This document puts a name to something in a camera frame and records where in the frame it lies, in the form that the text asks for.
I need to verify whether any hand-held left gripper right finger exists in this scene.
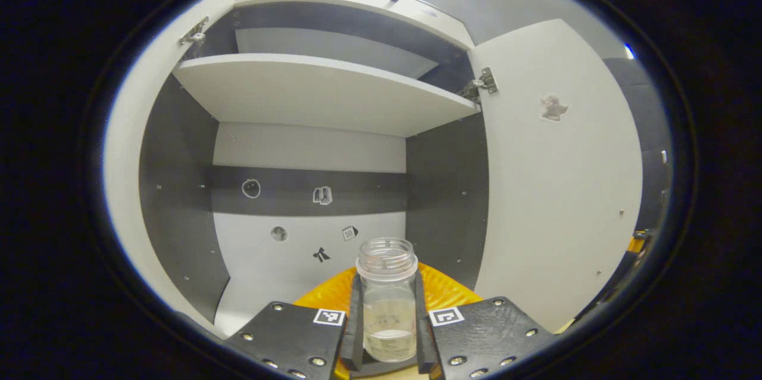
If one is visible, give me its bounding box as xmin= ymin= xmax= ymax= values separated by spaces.
xmin=414 ymin=262 xmax=558 ymax=380

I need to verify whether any metal door hinge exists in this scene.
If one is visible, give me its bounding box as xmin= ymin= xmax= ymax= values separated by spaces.
xmin=179 ymin=15 xmax=211 ymax=47
xmin=457 ymin=66 xmax=499 ymax=102

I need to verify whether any white cabinet shelf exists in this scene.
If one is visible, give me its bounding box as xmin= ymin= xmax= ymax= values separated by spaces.
xmin=172 ymin=52 xmax=482 ymax=139

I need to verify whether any dark quilted cloth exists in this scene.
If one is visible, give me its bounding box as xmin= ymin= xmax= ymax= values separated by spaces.
xmin=604 ymin=57 xmax=674 ymax=233

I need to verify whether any white and grey cabinet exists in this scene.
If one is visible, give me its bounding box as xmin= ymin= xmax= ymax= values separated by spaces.
xmin=138 ymin=0 xmax=491 ymax=339

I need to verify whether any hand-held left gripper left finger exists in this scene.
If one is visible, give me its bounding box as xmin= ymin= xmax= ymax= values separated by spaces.
xmin=225 ymin=266 xmax=365 ymax=380

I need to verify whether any clear glass bottle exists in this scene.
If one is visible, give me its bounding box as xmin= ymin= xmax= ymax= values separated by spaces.
xmin=355 ymin=237 xmax=419 ymax=364

